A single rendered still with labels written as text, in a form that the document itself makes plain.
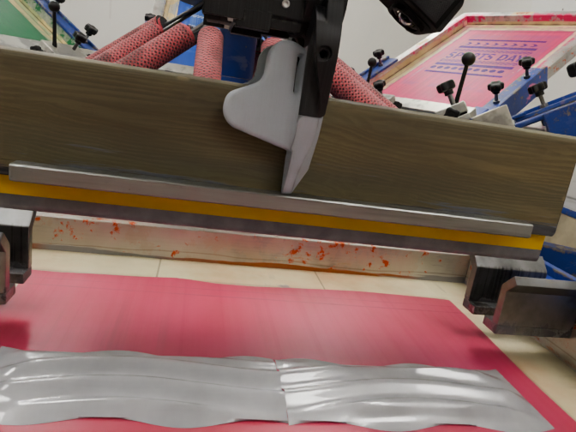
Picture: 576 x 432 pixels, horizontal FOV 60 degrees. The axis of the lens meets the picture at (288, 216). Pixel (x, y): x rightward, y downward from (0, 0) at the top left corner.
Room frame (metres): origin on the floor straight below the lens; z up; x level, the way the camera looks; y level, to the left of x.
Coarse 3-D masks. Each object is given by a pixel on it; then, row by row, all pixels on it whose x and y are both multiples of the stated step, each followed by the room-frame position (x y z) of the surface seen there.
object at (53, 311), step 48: (48, 288) 0.38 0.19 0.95; (96, 288) 0.39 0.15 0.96; (144, 288) 0.41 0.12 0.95; (192, 288) 0.42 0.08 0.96; (240, 288) 0.44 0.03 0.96; (0, 336) 0.30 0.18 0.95; (48, 336) 0.31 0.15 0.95; (96, 336) 0.32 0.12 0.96; (144, 336) 0.33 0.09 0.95; (192, 336) 0.34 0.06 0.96; (240, 336) 0.35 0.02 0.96
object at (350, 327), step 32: (256, 288) 0.45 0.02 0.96; (288, 288) 0.46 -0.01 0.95; (288, 320) 0.39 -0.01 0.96; (320, 320) 0.40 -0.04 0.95; (352, 320) 0.41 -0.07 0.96; (384, 320) 0.42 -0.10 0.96; (416, 320) 0.43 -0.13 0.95; (448, 320) 0.44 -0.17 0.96; (288, 352) 0.33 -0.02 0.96; (320, 352) 0.34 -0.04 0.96; (352, 352) 0.35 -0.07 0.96; (384, 352) 0.36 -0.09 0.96; (416, 352) 0.37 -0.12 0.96; (448, 352) 0.37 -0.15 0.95; (480, 352) 0.38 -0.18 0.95; (512, 384) 0.34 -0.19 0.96; (544, 416) 0.30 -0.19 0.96
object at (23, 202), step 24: (96, 216) 0.31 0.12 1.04; (120, 216) 0.31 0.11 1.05; (144, 216) 0.32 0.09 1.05; (168, 216) 0.32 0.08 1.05; (192, 216) 0.32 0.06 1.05; (216, 216) 0.33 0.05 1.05; (336, 240) 0.35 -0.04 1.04; (360, 240) 0.35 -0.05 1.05; (384, 240) 0.35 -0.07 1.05; (408, 240) 0.36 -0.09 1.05; (432, 240) 0.36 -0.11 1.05
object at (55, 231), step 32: (64, 224) 0.47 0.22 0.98; (96, 224) 0.47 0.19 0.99; (128, 224) 0.48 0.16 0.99; (160, 224) 0.49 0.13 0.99; (160, 256) 0.48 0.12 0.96; (192, 256) 0.49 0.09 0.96; (224, 256) 0.50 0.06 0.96; (256, 256) 0.50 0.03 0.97; (288, 256) 0.51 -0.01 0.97; (320, 256) 0.52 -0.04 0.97; (352, 256) 0.53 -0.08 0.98; (384, 256) 0.53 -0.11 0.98; (416, 256) 0.54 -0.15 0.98; (448, 256) 0.55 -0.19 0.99
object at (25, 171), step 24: (24, 168) 0.28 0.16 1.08; (48, 168) 0.28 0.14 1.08; (72, 168) 0.29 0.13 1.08; (120, 192) 0.29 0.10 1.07; (144, 192) 0.29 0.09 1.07; (168, 192) 0.30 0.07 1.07; (192, 192) 0.30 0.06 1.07; (216, 192) 0.30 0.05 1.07; (240, 192) 0.31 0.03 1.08; (264, 192) 0.31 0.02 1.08; (336, 216) 0.32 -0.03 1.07; (360, 216) 0.32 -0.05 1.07; (384, 216) 0.33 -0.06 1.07; (408, 216) 0.33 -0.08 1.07; (432, 216) 0.33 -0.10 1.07; (456, 216) 0.34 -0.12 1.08; (480, 216) 0.35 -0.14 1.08
